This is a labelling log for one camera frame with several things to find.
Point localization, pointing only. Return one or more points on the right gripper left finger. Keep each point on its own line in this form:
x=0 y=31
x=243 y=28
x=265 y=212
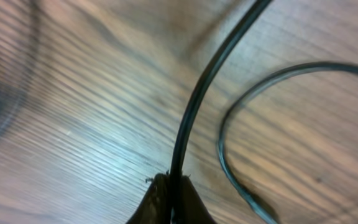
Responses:
x=154 y=207

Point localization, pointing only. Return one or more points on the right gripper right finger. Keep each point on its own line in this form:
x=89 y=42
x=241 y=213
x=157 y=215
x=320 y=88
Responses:
x=191 y=209

